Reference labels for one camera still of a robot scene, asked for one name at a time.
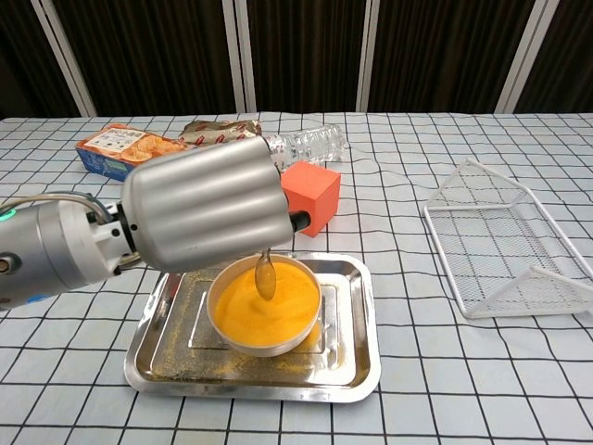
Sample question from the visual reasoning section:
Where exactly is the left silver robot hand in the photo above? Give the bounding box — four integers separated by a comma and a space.
119, 135, 312, 274

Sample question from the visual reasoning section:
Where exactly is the small metal spoon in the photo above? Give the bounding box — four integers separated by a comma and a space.
253, 248, 278, 301

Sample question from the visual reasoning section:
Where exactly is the orange powder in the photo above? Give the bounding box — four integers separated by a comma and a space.
214, 261, 321, 349

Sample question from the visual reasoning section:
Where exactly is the beige round bowl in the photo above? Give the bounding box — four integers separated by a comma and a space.
206, 253, 323, 358

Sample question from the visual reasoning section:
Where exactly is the brown foil snack bag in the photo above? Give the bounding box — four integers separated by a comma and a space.
178, 118, 263, 150

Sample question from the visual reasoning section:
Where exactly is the blue orange snack box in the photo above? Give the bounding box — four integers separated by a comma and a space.
74, 122, 196, 184

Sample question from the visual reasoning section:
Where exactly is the orange foam cube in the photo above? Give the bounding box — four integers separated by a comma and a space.
280, 161, 343, 238

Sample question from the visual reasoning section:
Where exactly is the clear plastic water bottle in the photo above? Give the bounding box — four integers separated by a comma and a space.
263, 124, 350, 171

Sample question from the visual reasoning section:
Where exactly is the dark brown curtain panel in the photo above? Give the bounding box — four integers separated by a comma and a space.
369, 0, 535, 114
514, 0, 593, 115
247, 0, 370, 114
0, 0, 82, 120
51, 0, 236, 117

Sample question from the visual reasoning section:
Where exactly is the rectangular stainless steel tray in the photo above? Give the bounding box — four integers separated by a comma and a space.
123, 252, 382, 403

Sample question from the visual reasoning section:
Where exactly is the white black checkered tablecloth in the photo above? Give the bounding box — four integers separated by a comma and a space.
0, 110, 593, 445

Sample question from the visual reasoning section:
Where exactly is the white partition frame post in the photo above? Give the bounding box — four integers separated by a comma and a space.
355, 0, 388, 113
30, 0, 97, 118
494, 0, 562, 115
221, 0, 259, 114

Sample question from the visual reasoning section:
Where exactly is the white wire mesh basket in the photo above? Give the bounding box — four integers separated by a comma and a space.
423, 157, 593, 321

